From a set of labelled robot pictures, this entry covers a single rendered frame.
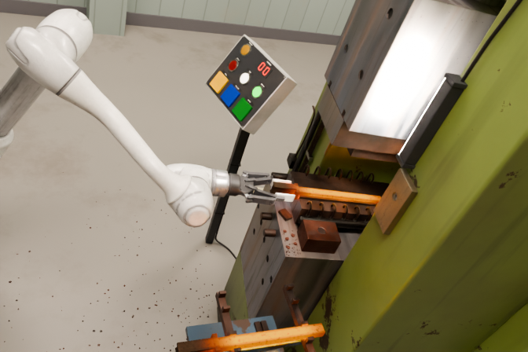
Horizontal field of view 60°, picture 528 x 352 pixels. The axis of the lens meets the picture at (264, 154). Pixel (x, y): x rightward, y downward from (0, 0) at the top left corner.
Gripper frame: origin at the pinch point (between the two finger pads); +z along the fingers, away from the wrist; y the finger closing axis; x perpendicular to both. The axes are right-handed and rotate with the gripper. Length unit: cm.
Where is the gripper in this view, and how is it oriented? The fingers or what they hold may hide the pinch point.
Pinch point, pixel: (284, 190)
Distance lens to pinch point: 159.5
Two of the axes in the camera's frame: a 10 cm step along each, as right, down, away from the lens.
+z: 9.5, 1.3, 2.8
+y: 1.4, 6.5, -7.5
